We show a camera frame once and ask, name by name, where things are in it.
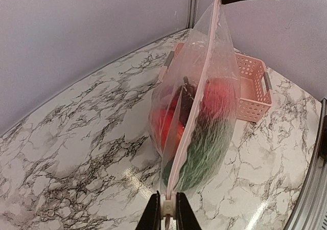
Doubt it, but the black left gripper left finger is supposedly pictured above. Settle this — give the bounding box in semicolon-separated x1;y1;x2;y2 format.
135;191;161;230

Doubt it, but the green cucumber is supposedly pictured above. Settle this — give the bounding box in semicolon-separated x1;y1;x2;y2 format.
175;114;236;192

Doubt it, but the red apple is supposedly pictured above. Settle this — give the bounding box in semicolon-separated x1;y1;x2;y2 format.
199;78;236;122

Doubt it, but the white round zipper slider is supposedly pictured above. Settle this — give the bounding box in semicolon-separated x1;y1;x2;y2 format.
160;193;176;220

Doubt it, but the pink perforated plastic basket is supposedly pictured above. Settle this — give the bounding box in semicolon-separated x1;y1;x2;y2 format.
159;42;273;123

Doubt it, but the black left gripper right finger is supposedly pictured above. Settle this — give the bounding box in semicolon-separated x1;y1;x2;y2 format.
176;193;202;230

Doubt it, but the clear pink zip top bag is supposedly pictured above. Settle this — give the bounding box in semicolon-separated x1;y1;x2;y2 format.
149;0;240;198

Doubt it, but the dark purple eggplant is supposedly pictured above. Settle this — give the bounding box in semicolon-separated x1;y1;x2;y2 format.
178;76;196;126

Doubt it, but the aluminium front rail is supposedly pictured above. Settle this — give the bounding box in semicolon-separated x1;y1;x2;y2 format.
285;98;327;230

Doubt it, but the aluminium frame post right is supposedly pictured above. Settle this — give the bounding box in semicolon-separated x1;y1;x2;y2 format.
186;0;198;29

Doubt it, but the orange red mango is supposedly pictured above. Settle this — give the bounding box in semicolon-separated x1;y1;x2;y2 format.
150;109;184;156

